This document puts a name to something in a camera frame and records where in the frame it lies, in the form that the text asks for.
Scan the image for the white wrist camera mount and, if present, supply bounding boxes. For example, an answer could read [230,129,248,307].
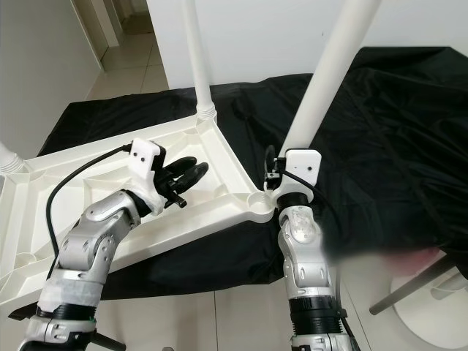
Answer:
[130,139,167,214]
[271,148,323,210]

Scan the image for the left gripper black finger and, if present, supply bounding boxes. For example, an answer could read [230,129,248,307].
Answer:
[164,155,199,181]
[174,162,210,191]

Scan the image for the pink stool seat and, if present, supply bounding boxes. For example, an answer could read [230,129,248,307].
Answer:
[373,249,448,273]

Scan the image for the black cloth table cover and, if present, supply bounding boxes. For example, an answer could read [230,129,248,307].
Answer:
[37,47,468,295]

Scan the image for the white door frame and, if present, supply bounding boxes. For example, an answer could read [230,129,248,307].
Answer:
[73,0,119,71]

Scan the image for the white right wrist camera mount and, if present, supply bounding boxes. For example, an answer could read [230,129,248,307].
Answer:
[271,148,323,210]

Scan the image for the white plastic table top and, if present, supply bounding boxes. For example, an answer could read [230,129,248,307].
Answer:
[0,116,276,320]

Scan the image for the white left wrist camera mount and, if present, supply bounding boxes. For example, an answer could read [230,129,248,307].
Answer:
[130,139,167,214]

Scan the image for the white round stool base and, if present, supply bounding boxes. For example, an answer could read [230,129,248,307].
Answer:
[391,273,468,349]

